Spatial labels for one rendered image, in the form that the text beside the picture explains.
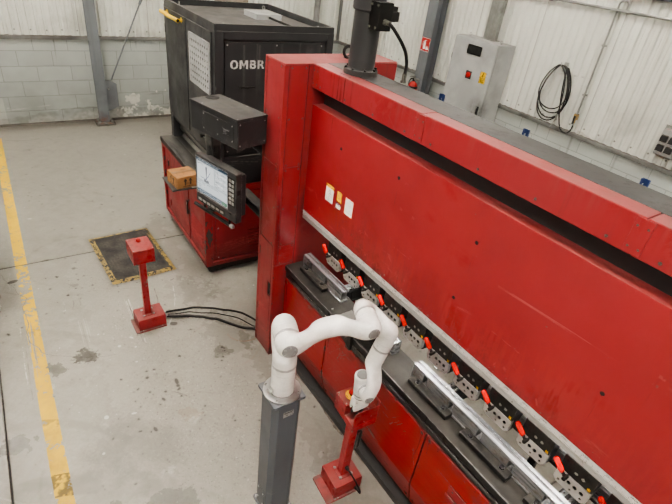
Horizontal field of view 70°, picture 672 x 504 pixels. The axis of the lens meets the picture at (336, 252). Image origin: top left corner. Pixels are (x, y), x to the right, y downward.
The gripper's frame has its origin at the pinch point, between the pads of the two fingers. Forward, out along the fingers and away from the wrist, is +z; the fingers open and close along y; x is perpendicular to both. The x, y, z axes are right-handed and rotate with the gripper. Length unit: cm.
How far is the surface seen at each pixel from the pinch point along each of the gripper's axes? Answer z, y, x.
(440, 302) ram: -69, -40, 5
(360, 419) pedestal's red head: -1.1, 1.9, 4.8
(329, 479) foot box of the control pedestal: 63, 14, -4
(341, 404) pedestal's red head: -1.2, 6.2, -8.5
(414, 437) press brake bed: 9.9, -23.6, 22.3
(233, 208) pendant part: -63, 18, -138
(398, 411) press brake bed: 4.8, -22.9, 7.0
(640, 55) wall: -116, -455, -176
